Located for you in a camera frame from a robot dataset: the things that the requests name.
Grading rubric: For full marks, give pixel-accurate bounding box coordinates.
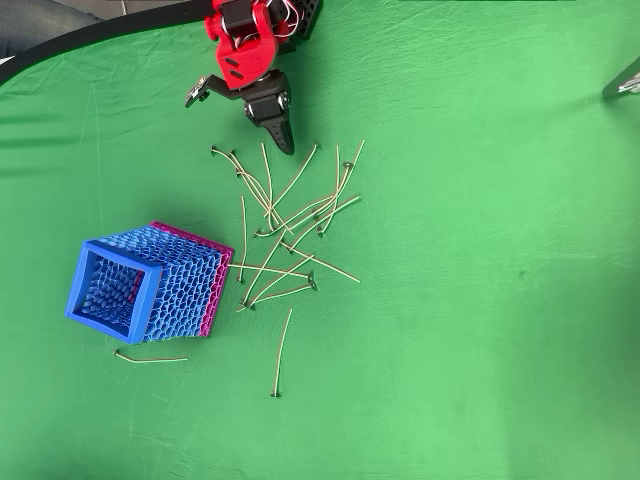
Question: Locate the small gripper camera on bracket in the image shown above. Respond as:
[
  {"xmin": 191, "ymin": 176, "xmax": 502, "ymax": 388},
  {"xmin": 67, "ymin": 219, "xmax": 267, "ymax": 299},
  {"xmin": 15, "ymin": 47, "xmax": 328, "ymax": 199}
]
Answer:
[{"xmin": 183, "ymin": 73, "xmax": 232, "ymax": 109}]

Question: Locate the green cloth backdrop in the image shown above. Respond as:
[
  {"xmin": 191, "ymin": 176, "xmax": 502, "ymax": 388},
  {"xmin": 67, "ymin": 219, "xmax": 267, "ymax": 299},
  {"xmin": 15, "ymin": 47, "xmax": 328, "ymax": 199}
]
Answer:
[{"xmin": 0, "ymin": 0, "xmax": 640, "ymax": 480}]

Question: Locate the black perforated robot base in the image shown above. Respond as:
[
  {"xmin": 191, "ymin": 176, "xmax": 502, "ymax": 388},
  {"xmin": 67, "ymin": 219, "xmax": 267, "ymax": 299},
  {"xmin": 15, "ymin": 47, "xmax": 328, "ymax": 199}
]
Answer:
[{"xmin": 287, "ymin": 0, "xmax": 324, "ymax": 42}]

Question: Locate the red and white servo cable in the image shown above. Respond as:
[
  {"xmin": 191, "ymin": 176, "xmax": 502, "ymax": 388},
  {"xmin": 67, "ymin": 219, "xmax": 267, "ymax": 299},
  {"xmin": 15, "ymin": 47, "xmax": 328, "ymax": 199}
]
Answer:
[{"xmin": 269, "ymin": 0, "xmax": 302, "ymax": 40}]

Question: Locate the silver metal stand pole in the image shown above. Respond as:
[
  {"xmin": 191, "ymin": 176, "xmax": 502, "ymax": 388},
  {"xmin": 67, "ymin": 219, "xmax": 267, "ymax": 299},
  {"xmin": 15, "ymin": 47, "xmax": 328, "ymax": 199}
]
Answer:
[{"xmin": 601, "ymin": 55, "xmax": 640, "ymax": 100}]

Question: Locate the person's leg in jeans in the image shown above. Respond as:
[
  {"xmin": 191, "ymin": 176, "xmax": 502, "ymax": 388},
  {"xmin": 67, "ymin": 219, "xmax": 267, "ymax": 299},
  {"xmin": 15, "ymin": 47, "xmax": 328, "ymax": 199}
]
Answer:
[{"xmin": 0, "ymin": 0, "xmax": 105, "ymax": 57}]

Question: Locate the blue and magenta lattice basket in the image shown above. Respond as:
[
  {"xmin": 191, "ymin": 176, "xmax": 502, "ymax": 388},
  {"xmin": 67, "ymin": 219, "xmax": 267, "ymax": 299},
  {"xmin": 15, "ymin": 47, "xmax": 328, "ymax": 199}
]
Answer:
[{"xmin": 63, "ymin": 221, "xmax": 235, "ymax": 346}]

